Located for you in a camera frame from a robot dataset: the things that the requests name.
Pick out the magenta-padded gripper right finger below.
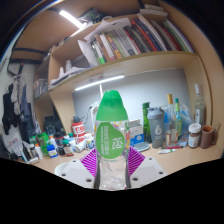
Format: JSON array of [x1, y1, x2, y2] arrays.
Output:
[[125, 145, 168, 189]]

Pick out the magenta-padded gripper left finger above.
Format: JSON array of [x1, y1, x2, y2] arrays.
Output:
[[59, 147, 99, 190]]

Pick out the clear bottle with green cap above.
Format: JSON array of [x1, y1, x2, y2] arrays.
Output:
[[94, 89, 131, 191]]

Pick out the light blue hair brush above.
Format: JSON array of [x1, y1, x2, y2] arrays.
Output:
[[133, 141, 151, 153]]

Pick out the white and green tube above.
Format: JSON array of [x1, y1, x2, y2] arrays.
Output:
[[157, 148, 177, 155]]

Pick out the white pill bottle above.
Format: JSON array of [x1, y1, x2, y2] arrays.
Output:
[[84, 133, 96, 150]]

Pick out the blue and white carton box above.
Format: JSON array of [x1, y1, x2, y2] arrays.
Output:
[[128, 118, 145, 147]]

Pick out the grey shaker bottle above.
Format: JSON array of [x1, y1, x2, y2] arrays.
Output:
[[146, 107, 166, 149]]

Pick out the red and white jar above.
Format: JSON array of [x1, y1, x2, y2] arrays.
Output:
[[71, 121, 86, 144]]

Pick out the green canister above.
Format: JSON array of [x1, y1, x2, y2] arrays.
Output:
[[36, 132, 50, 156]]

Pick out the dark green bottle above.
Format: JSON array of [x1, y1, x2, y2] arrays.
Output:
[[142, 101, 152, 143]]

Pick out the white-lidded brown jar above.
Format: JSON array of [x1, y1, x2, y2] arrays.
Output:
[[187, 122, 203, 149]]

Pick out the yellow-capped glass bottle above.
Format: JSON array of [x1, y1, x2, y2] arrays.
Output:
[[165, 93, 176, 146]]

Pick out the green-capped slim bottle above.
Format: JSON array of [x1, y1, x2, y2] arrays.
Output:
[[173, 97, 184, 138]]

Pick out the clear glass bottle white cap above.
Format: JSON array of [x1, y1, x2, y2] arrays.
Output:
[[194, 83, 206, 128]]

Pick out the dark hanging clothes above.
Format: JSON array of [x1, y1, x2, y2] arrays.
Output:
[[1, 74, 34, 134]]

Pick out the under-shelf light strip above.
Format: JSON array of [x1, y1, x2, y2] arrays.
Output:
[[74, 74, 126, 92]]

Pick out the wooden shelf unit with books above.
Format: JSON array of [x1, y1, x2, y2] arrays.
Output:
[[33, 0, 214, 134]]

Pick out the long ceiling light tube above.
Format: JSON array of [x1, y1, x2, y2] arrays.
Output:
[[59, 9, 84, 29]]

